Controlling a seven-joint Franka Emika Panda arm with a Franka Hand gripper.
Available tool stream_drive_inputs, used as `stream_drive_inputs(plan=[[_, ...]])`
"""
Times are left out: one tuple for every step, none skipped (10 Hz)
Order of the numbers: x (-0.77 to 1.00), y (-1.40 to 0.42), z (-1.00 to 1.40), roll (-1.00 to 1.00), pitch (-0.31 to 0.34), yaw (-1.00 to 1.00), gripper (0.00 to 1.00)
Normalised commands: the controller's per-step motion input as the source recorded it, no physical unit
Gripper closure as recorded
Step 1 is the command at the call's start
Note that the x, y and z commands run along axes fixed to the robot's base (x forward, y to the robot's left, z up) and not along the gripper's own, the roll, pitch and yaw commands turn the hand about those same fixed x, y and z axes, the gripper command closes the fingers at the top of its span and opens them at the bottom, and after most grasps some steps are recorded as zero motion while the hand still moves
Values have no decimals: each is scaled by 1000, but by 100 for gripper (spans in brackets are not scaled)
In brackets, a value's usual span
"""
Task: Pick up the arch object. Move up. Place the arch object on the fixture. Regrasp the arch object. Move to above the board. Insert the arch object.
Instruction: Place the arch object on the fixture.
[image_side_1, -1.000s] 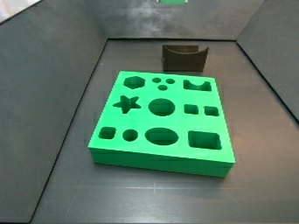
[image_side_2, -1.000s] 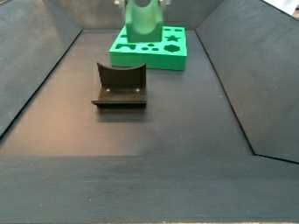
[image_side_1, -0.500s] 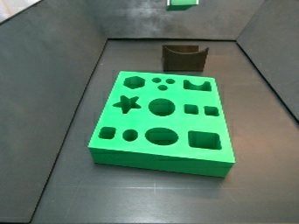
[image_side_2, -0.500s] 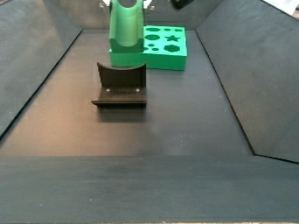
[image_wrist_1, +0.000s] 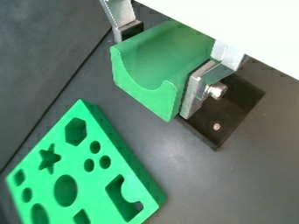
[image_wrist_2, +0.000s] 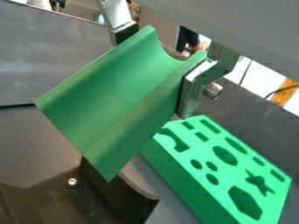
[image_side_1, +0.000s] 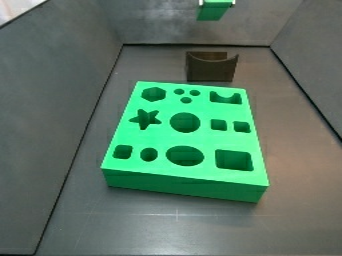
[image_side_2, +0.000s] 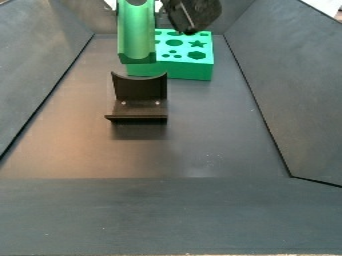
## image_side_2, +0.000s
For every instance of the green arch block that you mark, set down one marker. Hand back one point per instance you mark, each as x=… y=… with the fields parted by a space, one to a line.
x=135 y=17

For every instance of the black curved fixture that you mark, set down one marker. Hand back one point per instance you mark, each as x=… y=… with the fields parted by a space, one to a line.
x=141 y=98

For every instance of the green shape sorter board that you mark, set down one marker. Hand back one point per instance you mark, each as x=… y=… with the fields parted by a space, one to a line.
x=185 y=56

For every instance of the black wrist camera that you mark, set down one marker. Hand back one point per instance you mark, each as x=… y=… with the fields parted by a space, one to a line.
x=191 y=15

